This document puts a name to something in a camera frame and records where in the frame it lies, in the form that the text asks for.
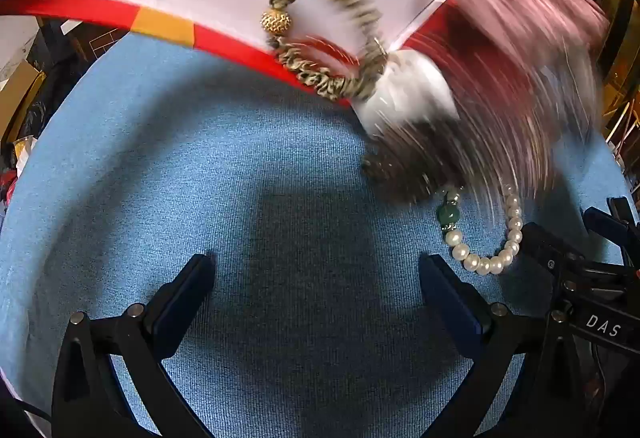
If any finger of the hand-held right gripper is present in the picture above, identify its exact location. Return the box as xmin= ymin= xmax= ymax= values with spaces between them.
xmin=582 ymin=197 xmax=640 ymax=264
xmin=521 ymin=222 xmax=601 ymax=289

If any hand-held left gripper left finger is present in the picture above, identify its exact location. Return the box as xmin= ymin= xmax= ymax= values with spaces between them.
xmin=51 ymin=254 xmax=217 ymax=438

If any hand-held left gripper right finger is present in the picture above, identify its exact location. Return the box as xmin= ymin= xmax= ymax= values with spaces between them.
xmin=419 ymin=254 xmax=588 ymax=438

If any brown furry scrunchie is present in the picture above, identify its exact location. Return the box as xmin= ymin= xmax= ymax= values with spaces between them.
xmin=361 ymin=53 xmax=606 ymax=219

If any red dotted scrunchie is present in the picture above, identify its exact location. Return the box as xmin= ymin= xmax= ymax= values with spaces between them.
xmin=400 ymin=8 xmax=531 ymax=119

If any pink striped scrunchie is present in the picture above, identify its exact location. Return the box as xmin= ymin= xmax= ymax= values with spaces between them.
xmin=440 ymin=0 xmax=611 ymax=69

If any blue knitted table cloth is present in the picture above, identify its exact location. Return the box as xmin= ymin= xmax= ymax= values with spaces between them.
xmin=0 ymin=33 xmax=636 ymax=438

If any white dotted scrunchie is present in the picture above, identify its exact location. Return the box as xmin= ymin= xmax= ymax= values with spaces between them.
xmin=352 ymin=49 xmax=461 ymax=139

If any cardboard box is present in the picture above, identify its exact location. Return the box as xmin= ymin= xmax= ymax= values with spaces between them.
xmin=0 ymin=60 xmax=47 ymax=139

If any pearl bracelet with green bead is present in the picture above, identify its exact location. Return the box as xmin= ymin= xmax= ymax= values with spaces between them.
xmin=436 ymin=185 xmax=525 ymax=276

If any braided bracelet with gold bead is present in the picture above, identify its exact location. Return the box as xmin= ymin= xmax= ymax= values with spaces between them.
xmin=261 ymin=0 xmax=390 ymax=101

